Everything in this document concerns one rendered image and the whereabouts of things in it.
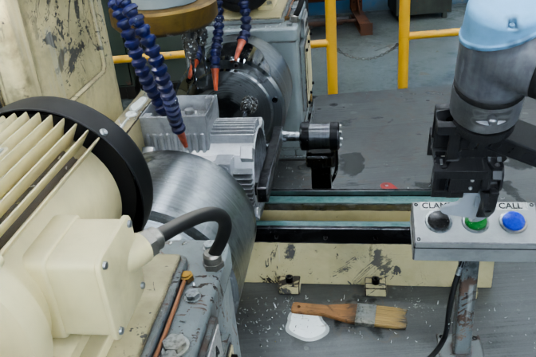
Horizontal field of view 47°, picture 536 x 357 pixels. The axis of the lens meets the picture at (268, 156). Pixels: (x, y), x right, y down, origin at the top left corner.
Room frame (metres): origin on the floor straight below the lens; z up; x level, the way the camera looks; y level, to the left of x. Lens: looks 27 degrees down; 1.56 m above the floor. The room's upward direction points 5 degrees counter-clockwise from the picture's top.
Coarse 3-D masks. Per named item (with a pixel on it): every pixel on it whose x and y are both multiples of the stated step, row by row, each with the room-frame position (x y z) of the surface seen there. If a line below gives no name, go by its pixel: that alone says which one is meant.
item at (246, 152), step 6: (144, 150) 0.98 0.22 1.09; (150, 150) 0.97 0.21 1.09; (240, 150) 0.95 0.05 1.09; (246, 150) 0.94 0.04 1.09; (252, 150) 0.94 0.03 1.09; (240, 156) 0.94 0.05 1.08; (246, 156) 0.94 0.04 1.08; (252, 156) 0.94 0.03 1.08; (258, 210) 0.95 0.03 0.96; (258, 216) 0.94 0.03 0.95
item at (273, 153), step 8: (280, 128) 1.14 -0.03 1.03; (272, 136) 1.11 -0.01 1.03; (280, 136) 1.11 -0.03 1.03; (272, 144) 1.07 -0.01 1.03; (280, 144) 1.10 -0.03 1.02; (272, 152) 1.04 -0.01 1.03; (280, 152) 1.09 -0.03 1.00; (264, 160) 1.01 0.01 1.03; (272, 160) 1.00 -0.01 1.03; (264, 168) 0.98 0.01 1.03; (272, 168) 0.98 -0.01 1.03; (264, 176) 0.95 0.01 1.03; (272, 176) 0.97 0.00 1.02; (256, 184) 0.93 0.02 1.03; (264, 184) 0.92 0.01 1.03; (272, 184) 0.96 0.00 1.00; (256, 192) 0.92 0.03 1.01; (264, 192) 0.91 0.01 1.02; (264, 200) 0.91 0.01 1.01
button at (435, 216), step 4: (432, 212) 0.72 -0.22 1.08; (436, 212) 0.72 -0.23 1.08; (440, 212) 0.72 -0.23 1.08; (428, 216) 0.71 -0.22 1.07; (432, 216) 0.71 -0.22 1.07; (436, 216) 0.71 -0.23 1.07; (440, 216) 0.71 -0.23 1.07; (444, 216) 0.71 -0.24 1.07; (428, 220) 0.71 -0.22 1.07; (432, 220) 0.71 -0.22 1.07; (436, 220) 0.70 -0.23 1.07; (440, 220) 0.70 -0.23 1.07; (444, 220) 0.70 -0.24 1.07; (448, 220) 0.70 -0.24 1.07; (432, 224) 0.70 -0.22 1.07; (436, 224) 0.70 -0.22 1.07; (440, 224) 0.70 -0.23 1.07; (444, 224) 0.70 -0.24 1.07; (448, 224) 0.70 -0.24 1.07; (436, 228) 0.70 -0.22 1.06; (440, 228) 0.69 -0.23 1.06; (444, 228) 0.69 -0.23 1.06
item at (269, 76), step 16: (208, 48) 1.34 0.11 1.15; (224, 48) 1.29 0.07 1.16; (256, 48) 1.32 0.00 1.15; (272, 48) 1.37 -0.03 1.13; (208, 64) 1.24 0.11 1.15; (224, 64) 1.23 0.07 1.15; (240, 64) 1.23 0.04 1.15; (256, 64) 1.23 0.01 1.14; (272, 64) 1.29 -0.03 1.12; (192, 80) 1.24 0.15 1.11; (208, 80) 1.23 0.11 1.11; (224, 80) 1.23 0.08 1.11; (240, 80) 1.22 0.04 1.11; (256, 80) 1.22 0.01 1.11; (272, 80) 1.22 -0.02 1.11; (288, 80) 1.32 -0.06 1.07; (224, 96) 1.23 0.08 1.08; (240, 96) 1.22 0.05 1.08; (256, 96) 1.22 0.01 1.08; (272, 96) 1.22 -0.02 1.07; (288, 96) 1.28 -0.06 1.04; (224, 112) 1.23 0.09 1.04; (240, 112) 1.22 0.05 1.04; (256, 112) 1.22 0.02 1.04; (272, 112) 1.21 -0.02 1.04; (272, 128) 1.22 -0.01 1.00
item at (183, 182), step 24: (168, 168) 0.75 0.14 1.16; (192, 168) 0.76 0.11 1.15; (216, 168) 0.79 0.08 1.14; (168, 192) 0.69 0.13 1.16; (192, 192) 0.71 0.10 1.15; (216, 192) 0.73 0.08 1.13; (240, 192) 0.78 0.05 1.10; (168, 216) 0.64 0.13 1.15; (240, 216) 0.73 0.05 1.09; (192, 240) 0.63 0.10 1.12; (240, 240) 0.69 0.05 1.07; (240, 264) 0.66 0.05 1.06; (240, 288) 0.64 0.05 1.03
